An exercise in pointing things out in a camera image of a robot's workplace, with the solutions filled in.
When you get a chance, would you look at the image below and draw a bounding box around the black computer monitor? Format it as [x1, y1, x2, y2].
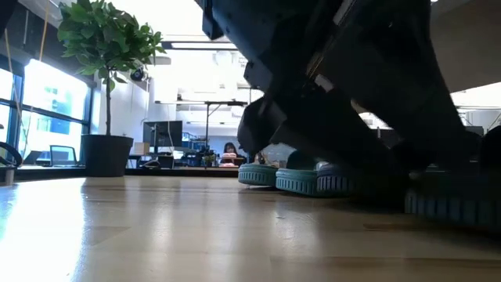
[142, 120, 184, 148]

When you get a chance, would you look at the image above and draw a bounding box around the long ceiling light bar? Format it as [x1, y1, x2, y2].
[160, 41, 240, 51]

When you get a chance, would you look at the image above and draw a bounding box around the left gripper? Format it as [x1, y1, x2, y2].
[195, 0, 408, 173]

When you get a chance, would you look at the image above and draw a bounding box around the black aluminium table frame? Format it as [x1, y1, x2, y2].
[15, 166, 240, 179]

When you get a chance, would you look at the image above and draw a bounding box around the black curved cable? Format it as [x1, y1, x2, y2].
[0, 141, 23, 168]

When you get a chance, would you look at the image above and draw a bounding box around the tall black frame stand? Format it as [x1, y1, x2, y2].
[155, 99, 250, 152]

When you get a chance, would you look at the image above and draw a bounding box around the green leafy plant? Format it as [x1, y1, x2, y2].
[57, 0, 168, 137]

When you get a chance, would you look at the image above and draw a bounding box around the black plant pot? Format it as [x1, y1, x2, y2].
[80, 135, 135, 178]

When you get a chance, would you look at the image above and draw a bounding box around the person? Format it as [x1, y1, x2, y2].
[222, 142, 240, 168]

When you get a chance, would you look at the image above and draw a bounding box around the green rubber slide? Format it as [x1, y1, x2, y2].
[275, 150, 320, 196]
[237, 163, 279, 186]

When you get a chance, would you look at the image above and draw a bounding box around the open laptop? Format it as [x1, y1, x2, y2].
[49, 144, 79, 168]

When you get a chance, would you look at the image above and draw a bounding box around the wooden shelf with black frame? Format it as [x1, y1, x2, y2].
[430, 0, 501, 94]

